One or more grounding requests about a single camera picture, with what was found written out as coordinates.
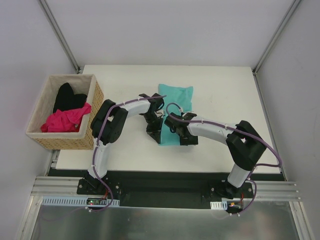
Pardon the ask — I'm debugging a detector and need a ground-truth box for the teal t shirt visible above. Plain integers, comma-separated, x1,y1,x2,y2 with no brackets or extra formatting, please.
158,84,194,147

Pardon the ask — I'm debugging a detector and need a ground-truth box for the left rear aluminium post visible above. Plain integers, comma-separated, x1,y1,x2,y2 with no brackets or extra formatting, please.
37,0,82,74

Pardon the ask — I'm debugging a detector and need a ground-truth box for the right white cable duct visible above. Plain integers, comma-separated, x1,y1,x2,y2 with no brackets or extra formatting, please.
209,200,244,211

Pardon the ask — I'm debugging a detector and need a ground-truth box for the white cable duct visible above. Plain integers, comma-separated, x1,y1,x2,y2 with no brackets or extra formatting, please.
42,196,120,208
209,200,244,211

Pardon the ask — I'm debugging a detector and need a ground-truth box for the pink t shirt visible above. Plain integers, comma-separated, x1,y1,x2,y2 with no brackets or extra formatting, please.
40,102,92,133

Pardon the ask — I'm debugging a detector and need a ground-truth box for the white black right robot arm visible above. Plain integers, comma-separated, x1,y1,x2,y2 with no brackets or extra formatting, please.
164,112,267,199

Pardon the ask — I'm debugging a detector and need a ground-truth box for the left white cable duct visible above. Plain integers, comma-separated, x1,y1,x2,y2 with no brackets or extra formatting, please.
42,196,120,208

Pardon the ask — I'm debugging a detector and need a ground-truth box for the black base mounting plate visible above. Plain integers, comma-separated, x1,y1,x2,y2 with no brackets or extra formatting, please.
76,170,259,208

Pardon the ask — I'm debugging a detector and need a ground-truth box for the wicker laundry basket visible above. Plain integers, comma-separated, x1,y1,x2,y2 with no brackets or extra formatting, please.
25,74,104,150

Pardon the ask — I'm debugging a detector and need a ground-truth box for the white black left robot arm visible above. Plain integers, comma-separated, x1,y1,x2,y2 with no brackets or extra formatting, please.
77,93,165,195

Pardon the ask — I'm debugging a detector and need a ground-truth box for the aluminium front frame rail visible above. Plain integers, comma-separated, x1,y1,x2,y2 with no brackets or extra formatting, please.
31,149,301,201

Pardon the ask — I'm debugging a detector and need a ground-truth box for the black t shirt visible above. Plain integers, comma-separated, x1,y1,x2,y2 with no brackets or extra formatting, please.
52,82,87,113

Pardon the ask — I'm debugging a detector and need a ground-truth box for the aluminium post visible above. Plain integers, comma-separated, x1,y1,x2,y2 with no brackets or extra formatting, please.
37,0,82,74
252,0,303,75

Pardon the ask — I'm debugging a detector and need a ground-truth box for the right rear aluminium post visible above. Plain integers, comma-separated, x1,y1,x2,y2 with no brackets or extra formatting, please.
252,0,303,75

